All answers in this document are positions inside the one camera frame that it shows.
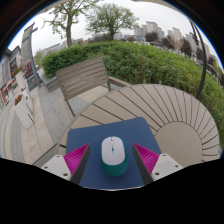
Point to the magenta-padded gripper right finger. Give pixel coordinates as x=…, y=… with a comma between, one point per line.
x=165, y=166

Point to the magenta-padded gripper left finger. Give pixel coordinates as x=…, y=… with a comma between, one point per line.
x=58, y=166

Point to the white and teal computer mouse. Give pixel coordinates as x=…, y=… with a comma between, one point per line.
x=113, y=153

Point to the blue rectangular mouse pad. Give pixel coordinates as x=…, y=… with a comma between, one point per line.
x=93, y=133

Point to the white flower planter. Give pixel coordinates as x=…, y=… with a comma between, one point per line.
x=22, y=111

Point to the beige slatted outdoor chair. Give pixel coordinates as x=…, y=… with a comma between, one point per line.
x=83, y=76

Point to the green hedge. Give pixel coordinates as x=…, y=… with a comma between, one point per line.
x=150, y=63

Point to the dark curved umbrella pole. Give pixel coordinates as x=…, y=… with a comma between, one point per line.
x=203, y=60

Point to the distant apartment buildings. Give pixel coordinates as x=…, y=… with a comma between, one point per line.
x=151, y=28

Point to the thin sparse-leaved tree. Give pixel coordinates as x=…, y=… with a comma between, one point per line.
x=68, y=26

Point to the round leafy tree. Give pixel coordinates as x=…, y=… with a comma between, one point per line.
x=111, y=18

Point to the tall grey sign post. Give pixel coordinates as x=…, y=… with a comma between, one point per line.
x=28, y=53

